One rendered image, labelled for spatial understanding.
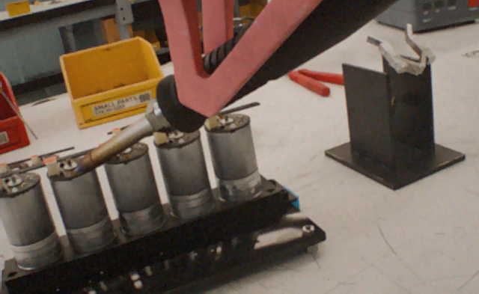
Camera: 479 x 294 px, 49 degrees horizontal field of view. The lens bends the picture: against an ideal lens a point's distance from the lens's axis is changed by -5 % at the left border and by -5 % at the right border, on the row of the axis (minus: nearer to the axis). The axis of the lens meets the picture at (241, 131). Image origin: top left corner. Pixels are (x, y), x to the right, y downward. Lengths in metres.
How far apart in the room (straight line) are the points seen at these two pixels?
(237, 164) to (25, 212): 0.11
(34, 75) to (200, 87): 4.53
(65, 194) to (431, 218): 0.19
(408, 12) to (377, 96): 0.40
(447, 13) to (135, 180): 0.55
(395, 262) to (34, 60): 4.51
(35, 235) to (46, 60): 4.45
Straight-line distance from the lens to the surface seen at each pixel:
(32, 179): 0.28
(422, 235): 0.29
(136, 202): 0.28
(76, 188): 0.27
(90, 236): 0.28
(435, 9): 0.73
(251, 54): 0.18
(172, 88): 0.21
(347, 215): 0.31
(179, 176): 0.28
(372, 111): 0.34
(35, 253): 0.28
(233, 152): 0.28
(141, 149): 0.28
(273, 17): 0.16
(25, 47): 4.68
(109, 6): 2.66
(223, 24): 0.21
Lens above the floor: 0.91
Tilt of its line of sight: 20 degrees down
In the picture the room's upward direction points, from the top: 10 degrees counter-clockwise
